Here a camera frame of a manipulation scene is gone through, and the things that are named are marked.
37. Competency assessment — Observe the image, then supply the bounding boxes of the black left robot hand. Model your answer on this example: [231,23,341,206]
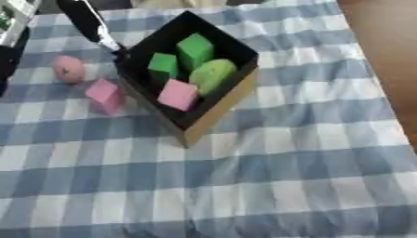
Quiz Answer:
[0,0,132,98]

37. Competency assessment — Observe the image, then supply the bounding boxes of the cardboard box with black inside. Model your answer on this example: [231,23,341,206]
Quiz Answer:
[112,9,261,149]

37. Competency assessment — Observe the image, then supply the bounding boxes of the pink round toy fruit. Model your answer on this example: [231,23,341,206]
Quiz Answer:
[50,55,88,85]

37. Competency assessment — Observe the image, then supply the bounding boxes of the pink cube block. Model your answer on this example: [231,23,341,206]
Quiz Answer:
[156,77,201,112]
[83,77,128,116]

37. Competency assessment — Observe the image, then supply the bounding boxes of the small green block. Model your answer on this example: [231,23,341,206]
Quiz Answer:
[146,52,182,84]

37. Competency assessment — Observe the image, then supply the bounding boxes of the tall green block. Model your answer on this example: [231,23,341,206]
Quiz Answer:
[174,32,217,73]

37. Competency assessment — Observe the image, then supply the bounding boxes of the green round toy fruit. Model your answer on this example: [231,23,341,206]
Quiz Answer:
[187,58,240,98]

